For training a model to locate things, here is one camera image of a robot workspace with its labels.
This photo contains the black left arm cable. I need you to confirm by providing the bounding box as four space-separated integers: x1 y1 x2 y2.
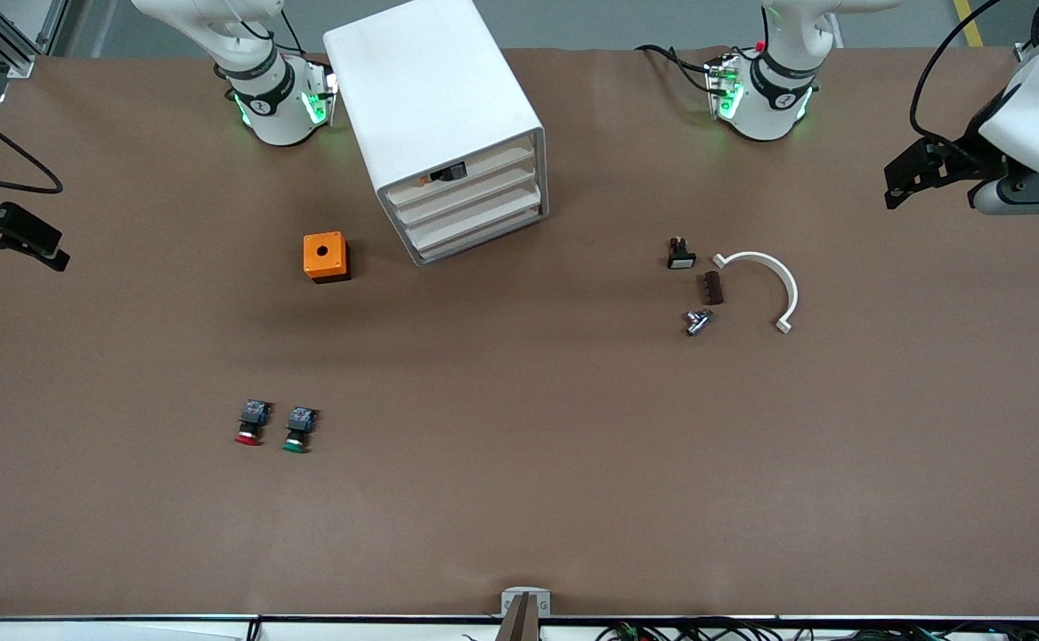
909 0 1039 148

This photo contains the green push button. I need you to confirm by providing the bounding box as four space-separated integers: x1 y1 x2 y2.
282 406 319 454

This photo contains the white curved plastic bracket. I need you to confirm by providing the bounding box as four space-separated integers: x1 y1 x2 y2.
712 251 800 335

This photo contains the brown wedge strip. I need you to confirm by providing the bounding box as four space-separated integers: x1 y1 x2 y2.
494 595 542 641

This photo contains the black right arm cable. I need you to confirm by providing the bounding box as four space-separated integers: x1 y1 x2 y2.
0 93 64 195

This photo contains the orange button enclosure box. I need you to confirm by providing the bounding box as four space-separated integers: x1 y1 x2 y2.
303 231 351 284

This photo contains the red push button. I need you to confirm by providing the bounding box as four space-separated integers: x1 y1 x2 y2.
234 400 272 447

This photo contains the black left base cable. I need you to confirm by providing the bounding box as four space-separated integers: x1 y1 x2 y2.
635 43 718 94

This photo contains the white table edge rail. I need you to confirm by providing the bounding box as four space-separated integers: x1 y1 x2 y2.
0 613 1039 641

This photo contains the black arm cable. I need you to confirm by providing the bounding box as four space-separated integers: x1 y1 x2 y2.
0 93 64 195
909 0 1039 148

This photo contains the grey metal clamp bracket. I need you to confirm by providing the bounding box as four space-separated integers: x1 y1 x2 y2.
500 587 552 641

